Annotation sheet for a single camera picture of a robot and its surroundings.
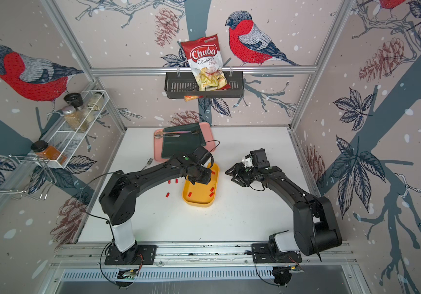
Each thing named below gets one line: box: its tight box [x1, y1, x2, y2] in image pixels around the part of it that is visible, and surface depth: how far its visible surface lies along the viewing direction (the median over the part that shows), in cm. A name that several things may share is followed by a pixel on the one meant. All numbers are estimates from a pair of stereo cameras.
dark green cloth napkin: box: [160, 122, 207, 159], surface depth 117 cm
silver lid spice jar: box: [61, 105, 89, 133], surface depth 74 cm
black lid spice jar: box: [63, 92, 84, 108], surface depth 76 cm
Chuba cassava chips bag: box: [180, 33, 231, 92], surface depth 86 cm
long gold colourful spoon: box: [154, 129, 192, 136], surface depth 120 cm
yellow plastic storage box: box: [182, 162, 220, 208], surface depth 92 cm
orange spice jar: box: [30, 140, 68, 166], surface depth 62 cm
